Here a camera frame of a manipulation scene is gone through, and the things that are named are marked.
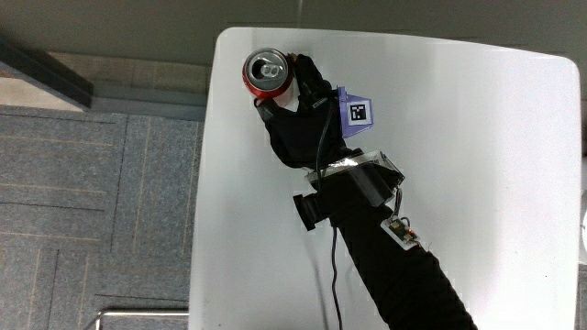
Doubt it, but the person's right hand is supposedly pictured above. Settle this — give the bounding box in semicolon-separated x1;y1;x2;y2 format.
254;52;375;171

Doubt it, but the thin black cable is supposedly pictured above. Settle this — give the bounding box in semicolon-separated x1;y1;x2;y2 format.
329;225;344;330

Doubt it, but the small white circuit board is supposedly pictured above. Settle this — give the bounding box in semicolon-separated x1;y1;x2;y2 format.
379;216;423;251

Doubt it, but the person's right forearm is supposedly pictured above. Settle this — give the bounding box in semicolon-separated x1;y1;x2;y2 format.
327;201;479;330

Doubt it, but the black wrist sensor unit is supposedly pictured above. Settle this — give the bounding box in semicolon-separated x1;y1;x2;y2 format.
292;149;406;232

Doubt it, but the red soda can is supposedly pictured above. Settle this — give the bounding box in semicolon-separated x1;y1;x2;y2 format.
241;47;295;101

